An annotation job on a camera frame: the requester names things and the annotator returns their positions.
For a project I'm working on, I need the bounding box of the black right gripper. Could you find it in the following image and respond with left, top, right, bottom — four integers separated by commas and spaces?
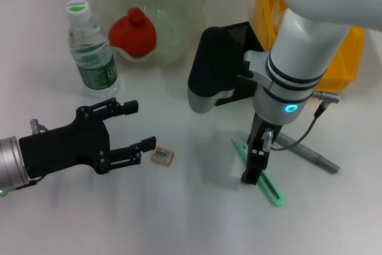
241, 113, 282, 185

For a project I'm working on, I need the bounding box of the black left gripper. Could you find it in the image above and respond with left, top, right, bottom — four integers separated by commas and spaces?
19, 97, 158, 180

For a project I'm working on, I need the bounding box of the green utility knife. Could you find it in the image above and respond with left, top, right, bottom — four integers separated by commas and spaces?
232, 138, 285, 208

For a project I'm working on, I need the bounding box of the beige eraser with barcode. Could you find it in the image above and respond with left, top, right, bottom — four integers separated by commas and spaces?
149, 146, 175, 166

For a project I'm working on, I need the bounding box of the clear green-label water bottle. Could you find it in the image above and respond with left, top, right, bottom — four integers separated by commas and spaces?
66, 0, 121, 99

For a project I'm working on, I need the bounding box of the orange fruit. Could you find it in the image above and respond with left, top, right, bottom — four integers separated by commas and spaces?
108, 7, 158, 57

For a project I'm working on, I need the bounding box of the grey pen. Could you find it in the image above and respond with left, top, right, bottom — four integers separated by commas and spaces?
274, 133, 340, 174

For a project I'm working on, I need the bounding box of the black mesh pen holder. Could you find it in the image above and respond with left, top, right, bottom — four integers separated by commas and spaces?
214, 21, 267, 107

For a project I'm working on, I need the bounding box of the pale green glass fruit bowl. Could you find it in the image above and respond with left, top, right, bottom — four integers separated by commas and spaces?
94, 0, 207, 66

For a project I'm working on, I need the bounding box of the yellow plastic bin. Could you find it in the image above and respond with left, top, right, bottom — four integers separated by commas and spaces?
253, 0, 365, 92

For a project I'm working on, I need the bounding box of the right gripper cable with plugs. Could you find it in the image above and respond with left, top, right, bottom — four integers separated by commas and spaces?
261, 89, 343, 152

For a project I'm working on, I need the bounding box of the gripper cable with plugs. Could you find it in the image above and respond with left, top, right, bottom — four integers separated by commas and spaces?
261, 89, 343, 152
13, 118, 49, 192

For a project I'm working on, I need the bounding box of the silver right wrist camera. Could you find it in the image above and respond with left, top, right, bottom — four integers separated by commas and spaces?
187, 26, 269, 115

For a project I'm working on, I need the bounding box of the left gripper cable with plugs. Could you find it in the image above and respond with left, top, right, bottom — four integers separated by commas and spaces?
13, 118, 49, 192

